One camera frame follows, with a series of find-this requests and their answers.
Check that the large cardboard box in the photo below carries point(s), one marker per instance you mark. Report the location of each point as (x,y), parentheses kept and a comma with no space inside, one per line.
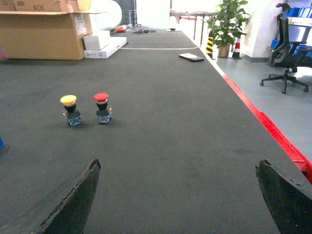
(45,35)

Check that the white flat box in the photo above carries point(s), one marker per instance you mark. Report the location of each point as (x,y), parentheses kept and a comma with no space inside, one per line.
(115,44)

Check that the potted green plant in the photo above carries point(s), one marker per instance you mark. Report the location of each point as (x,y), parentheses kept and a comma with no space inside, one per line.
(228,24)

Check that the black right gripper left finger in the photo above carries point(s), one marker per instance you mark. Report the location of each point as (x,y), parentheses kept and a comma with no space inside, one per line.
(64,210)

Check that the white small box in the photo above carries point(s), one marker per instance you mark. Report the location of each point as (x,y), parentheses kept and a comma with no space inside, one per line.
(97,40)

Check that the red push button switch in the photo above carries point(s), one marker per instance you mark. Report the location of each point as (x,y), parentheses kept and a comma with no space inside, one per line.
(104,112)

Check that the red white traffic cone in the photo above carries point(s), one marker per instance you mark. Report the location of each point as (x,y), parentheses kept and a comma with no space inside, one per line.
(236,52)

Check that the black flat tablet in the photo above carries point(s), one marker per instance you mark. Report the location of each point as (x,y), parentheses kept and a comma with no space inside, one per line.
(191,57)

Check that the yellow push button switch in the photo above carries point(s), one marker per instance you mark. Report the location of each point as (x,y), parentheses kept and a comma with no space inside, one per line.
(71,114)

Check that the black office chair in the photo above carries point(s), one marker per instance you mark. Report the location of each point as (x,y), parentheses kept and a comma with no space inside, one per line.
(288,54)

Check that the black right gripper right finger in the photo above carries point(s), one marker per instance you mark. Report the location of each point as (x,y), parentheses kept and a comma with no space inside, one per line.
(288,200)

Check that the yellow black striped post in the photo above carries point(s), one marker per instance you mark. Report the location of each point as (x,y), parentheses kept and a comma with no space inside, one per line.
(210,43)

